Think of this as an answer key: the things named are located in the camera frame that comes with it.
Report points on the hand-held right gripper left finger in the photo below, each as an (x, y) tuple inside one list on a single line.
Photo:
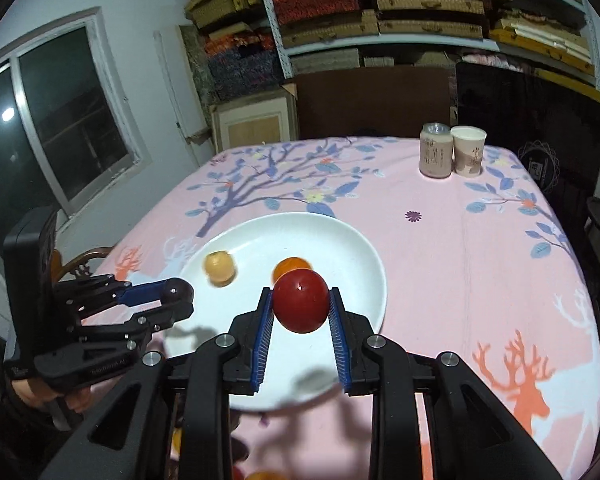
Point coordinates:
[(262, 341)]

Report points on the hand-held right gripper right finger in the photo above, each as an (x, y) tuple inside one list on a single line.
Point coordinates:
[(339, 346)]

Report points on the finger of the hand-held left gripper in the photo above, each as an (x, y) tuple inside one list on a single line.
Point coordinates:
[(140, 293), (170, 312)]

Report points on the red cherry tomato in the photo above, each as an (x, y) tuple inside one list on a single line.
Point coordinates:
[(300, 301), (237, 474)]

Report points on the white round plate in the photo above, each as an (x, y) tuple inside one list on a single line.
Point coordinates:
[(305, 237)]

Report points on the person's left hand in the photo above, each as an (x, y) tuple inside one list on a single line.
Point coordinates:
[(75, 401)]

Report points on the wooden chair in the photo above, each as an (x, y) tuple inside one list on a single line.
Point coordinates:
[(82, 262)]

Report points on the pale yellow tomato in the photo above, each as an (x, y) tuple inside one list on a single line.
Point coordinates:
[(219, 267)]

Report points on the pink deer print tablecloth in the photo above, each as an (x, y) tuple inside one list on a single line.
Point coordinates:
[(430, 260)]

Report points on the small orange tangerine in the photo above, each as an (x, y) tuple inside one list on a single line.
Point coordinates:
[(176, 442)]

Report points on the large orange tangerine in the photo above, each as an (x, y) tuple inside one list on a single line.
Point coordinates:
[(267, 475)]

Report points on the white framed window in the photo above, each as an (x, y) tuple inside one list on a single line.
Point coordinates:
[(55, 110)]

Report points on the wooden framed picture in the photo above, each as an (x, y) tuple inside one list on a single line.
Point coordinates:
[(250, 125)]

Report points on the beige drink can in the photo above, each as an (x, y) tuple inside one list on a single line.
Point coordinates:
[(434, 157)]

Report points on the mottled leaning board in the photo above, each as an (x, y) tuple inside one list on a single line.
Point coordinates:
[(192, 80)]

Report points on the white paper cup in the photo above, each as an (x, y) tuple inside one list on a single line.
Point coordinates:
[(468, 152)]

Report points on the brown wooden board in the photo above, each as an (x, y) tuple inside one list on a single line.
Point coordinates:
[(370, 100)]

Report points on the pile of assorted patterned boxes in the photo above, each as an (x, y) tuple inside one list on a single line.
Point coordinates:
[(230, 35)]

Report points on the white metal shelving rack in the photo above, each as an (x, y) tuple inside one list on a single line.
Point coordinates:
[(276, 35)]

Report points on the black glossy panel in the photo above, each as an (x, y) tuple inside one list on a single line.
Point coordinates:
[(530, 110)]

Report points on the thick red patterned box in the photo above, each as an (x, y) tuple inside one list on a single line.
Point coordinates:
[(312, 2)]

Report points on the shelf of stacked boxes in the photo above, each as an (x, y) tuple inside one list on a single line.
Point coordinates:
[(430, 7)]

